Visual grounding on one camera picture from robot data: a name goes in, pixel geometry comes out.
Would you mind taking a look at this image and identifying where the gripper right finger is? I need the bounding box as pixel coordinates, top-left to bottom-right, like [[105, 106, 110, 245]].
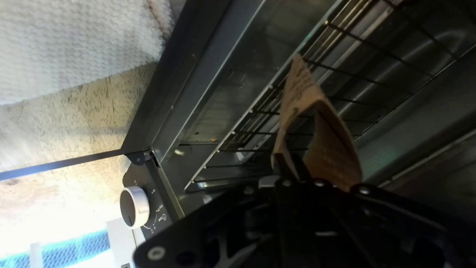
[[314, 180, 476, 268]]

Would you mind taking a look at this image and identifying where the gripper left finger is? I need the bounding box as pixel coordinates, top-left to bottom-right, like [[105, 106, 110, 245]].
[[133, 152, 316, 268]]

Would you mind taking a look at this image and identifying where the white oven knob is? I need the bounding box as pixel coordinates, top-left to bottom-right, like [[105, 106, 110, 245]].
[[119, 186, 150, 229]]

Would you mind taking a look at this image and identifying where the grey toaster oven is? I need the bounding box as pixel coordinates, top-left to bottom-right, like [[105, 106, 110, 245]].
[[121, 0, 476, 240]]

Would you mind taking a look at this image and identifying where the blue and white cloth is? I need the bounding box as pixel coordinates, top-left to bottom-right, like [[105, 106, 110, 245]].
[[0, 229, 112, 268]]

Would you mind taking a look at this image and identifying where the white towel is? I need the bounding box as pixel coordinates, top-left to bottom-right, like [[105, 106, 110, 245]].
[[0, 0, 176, 107]]

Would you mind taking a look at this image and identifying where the oven wire rack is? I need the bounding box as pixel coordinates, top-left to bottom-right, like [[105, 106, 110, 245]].
[[184, 0, 476, 194]]

